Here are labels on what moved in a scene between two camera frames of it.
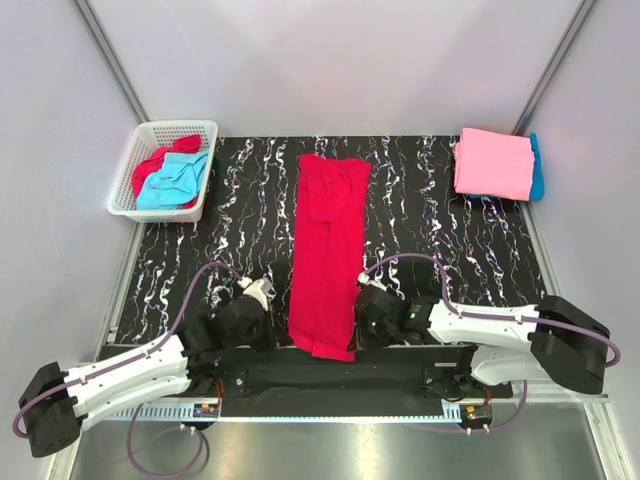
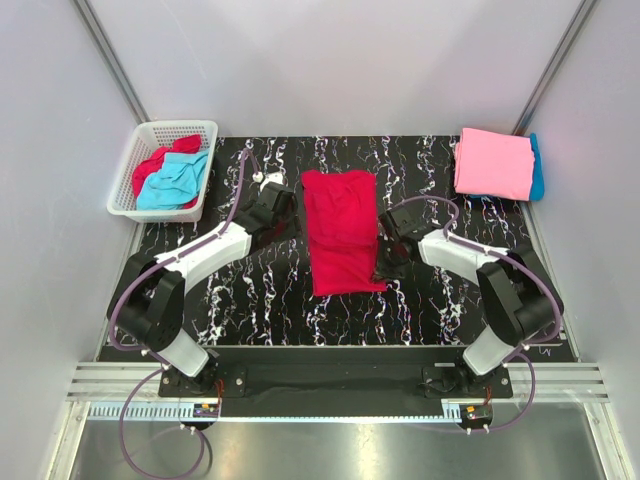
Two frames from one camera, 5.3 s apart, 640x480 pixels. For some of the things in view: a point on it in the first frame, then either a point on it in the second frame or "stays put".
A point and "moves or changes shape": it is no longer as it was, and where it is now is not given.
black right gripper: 362,340 → 384,272
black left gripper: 263,344 → 291,214
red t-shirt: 329,255 moves or changes shape
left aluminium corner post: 112,61 stays put
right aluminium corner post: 552,66 stays put
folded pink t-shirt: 494,164 stays put
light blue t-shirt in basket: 175,185 stays put
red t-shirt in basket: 150,164 stays put
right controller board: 477,412 stays put
